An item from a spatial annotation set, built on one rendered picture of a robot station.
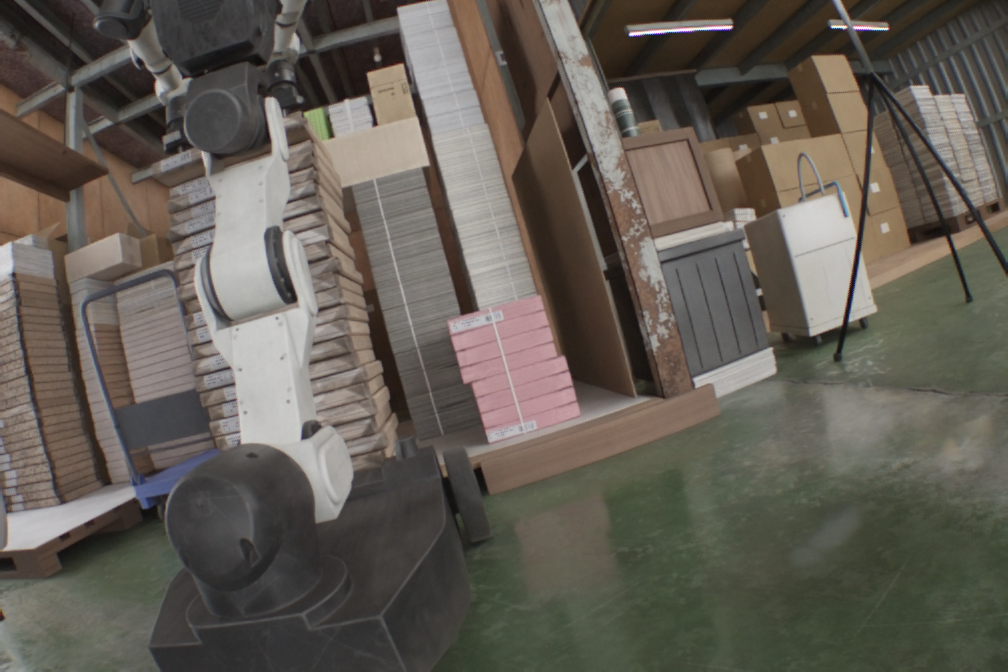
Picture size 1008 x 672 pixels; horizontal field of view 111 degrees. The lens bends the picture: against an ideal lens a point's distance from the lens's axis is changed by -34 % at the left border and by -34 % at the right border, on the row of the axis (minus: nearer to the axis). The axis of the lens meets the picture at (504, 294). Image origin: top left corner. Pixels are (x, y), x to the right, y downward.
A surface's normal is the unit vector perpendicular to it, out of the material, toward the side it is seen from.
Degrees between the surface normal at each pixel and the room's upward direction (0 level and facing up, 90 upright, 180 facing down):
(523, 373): 90
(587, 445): 90
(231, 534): 77
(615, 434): 90
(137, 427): 99
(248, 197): 64
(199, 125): 111
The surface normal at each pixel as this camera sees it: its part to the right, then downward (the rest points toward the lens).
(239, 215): 0.02, -0.50
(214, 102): 0.24, 0.25
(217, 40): 0.31, 0.48
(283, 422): -0.05, -0.66
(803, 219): -0.12, -0.02
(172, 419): 0.18, 0.06
